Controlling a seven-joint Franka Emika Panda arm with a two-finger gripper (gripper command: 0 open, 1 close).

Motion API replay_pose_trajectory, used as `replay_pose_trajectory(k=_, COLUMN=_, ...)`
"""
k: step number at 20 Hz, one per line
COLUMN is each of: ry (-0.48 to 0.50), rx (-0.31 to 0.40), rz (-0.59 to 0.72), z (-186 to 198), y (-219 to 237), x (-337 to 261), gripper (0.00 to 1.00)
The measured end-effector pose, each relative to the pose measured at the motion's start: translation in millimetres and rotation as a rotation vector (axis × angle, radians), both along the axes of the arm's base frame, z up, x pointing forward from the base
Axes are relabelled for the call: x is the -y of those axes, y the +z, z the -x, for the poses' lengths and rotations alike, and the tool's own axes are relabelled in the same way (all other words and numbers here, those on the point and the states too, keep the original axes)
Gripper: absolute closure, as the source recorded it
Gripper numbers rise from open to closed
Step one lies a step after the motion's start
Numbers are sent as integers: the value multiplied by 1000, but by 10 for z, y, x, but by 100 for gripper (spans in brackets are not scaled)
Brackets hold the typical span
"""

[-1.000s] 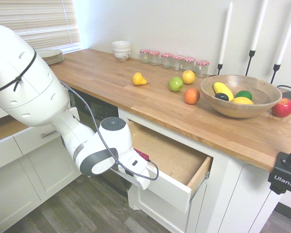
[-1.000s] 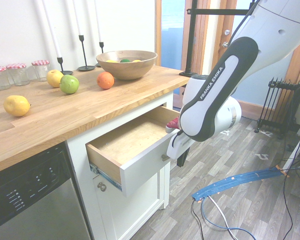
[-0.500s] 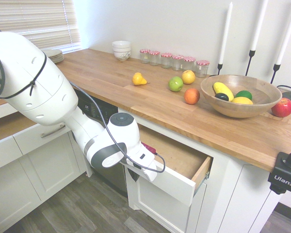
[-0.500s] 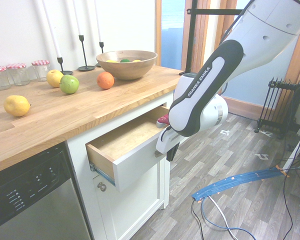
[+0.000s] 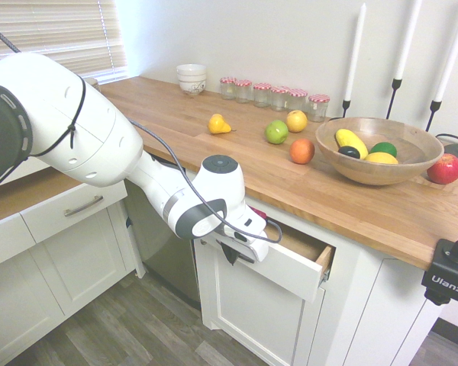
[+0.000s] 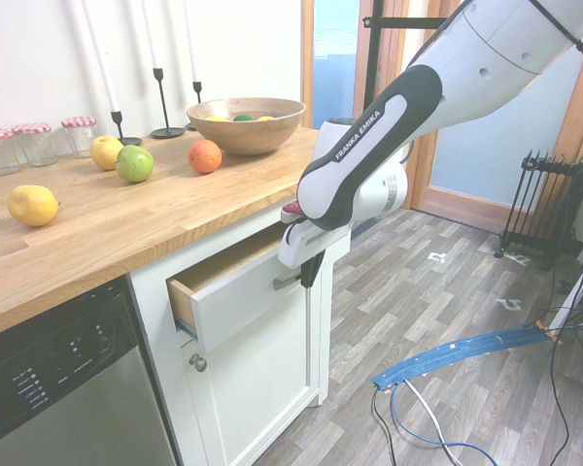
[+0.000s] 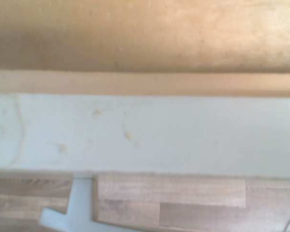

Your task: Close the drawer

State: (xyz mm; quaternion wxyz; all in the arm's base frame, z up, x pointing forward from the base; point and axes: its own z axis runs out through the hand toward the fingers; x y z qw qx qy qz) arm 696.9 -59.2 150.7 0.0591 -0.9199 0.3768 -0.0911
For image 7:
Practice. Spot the white drawer with wooden inside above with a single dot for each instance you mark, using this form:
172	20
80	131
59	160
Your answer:
145	96

